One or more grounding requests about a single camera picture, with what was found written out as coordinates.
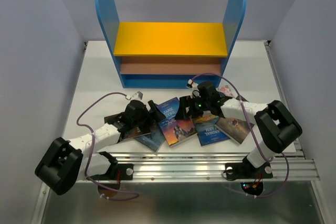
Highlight Nineteen Eighty-Four book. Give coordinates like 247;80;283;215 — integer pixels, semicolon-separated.
134;125;166;153

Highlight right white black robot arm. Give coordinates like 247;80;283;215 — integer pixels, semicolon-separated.
175;80;302;181

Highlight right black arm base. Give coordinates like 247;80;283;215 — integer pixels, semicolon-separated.
222;162;273;181

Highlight aluminium mounting rail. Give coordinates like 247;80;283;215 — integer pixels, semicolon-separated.
43;152;321;183

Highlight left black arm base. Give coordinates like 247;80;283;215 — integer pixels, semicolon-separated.
90;163;134;182

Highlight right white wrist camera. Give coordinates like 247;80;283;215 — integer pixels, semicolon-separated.
186;79;201;98

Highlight purple cable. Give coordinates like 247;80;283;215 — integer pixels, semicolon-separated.
76;92;140;201
190;73;290;200

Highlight Animal Farm book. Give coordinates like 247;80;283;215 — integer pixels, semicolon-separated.
192;113;229;146

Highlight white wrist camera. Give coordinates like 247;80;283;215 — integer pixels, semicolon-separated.
186;79;201;98
125;91;143;101

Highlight Jane Eyre book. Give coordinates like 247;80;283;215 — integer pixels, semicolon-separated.
156;97;197;147

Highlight A Tale of Two Cities book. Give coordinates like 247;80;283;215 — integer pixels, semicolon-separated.
215;118;254;145

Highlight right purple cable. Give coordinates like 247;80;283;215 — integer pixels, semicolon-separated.
190;73;290;200

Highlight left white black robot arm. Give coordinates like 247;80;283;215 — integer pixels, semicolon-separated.
35;100;165;195

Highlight Little Women book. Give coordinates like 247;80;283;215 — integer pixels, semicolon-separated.
217;85;239;100

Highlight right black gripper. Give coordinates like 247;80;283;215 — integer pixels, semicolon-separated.
174;94;210;120

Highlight Three Days to See book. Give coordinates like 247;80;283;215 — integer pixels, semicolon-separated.
104;114;151;142

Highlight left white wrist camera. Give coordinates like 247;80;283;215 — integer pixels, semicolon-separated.
125;91;143;101

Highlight blue and yellow bookshelf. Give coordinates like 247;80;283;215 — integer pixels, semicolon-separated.
94;0;247;89

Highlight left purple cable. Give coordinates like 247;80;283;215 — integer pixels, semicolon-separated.
76;92;140;201

